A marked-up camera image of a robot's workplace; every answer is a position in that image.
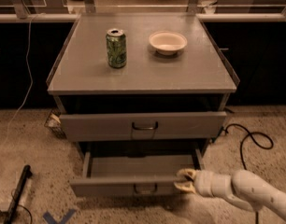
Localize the white hanging cable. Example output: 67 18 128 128
0 13 44 147

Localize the wire basket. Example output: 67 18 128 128
44 109 66 139

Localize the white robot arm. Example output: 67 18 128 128
174 168 286 221

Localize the grey top drawer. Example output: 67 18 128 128
60 112 226 142

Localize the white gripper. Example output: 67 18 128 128
174 168 233 199

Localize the grey drawer cabinet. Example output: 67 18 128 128
48 13 237 157

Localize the green soda can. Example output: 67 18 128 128
106 28 127 68

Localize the white bowl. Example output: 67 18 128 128
149 31 187 56

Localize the black bar on floor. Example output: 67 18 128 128
3 165 32 224

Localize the grey drawer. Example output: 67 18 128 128
69 148 204 197
60 112 226 142

